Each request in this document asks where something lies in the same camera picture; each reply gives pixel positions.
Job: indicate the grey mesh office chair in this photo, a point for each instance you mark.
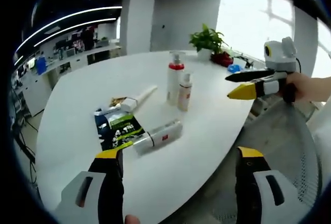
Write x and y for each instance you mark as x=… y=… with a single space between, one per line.
x=284 y=136

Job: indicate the potted green plant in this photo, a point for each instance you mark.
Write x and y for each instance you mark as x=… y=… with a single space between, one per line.
x=207 y=39

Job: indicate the small dark tool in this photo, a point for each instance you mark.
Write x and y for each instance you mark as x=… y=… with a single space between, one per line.
x=247 y=61

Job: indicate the dark green skincare packet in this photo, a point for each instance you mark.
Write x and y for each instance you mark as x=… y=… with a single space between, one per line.
x=116 y=128

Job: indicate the gold skincare sachet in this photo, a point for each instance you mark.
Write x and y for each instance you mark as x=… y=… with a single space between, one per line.
x=116 y=101

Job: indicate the red collar skincare pump bottle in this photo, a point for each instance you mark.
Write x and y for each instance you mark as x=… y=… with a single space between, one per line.
x=174 y=84

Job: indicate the white lab counter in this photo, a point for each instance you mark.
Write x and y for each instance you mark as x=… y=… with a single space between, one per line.
x=33 y=97

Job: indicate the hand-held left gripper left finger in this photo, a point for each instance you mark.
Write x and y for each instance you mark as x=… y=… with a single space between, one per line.
x=77 y=190

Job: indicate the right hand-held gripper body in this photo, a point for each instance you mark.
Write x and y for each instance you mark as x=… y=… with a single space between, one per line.
x=283 y=58

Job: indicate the person's left hand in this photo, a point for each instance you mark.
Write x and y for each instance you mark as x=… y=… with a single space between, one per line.
x=132 y=220

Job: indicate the blue plastic object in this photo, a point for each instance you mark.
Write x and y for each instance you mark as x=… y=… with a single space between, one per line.
x=234 y=68

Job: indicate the small skincare pump bottle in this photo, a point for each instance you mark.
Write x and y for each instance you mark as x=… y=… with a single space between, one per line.
x=184 y=94

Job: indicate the person's right hand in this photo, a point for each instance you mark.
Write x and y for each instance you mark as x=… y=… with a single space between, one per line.
x=305 y=88

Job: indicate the white skincare tube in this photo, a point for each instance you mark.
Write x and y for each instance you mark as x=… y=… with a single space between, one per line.
x=141 y=97

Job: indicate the ceiling light strip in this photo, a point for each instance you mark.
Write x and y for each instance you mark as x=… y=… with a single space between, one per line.
x=108 y=8
x=108 y=19

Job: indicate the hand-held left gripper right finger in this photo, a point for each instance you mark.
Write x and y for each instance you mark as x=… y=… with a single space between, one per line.
x=261 y=185

